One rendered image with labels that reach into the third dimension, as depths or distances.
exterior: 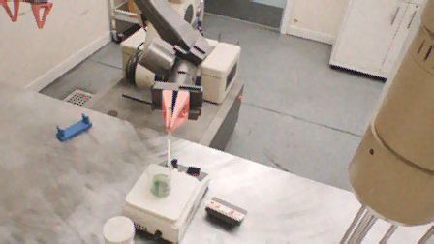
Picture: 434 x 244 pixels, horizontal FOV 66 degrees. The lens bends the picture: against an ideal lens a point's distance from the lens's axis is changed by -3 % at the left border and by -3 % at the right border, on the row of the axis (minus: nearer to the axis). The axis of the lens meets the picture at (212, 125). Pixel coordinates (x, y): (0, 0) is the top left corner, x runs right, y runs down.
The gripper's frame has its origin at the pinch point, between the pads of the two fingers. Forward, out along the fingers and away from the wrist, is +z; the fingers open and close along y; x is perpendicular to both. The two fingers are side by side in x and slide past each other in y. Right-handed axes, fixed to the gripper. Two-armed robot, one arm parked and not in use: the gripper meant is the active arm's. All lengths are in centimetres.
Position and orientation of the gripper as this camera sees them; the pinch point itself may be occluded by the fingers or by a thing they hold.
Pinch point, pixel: (170, 126)
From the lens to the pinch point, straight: 62.3
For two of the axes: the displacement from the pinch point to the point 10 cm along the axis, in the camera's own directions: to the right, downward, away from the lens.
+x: -0.9, 7.6, 6.4
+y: 9.9, 1.1, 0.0
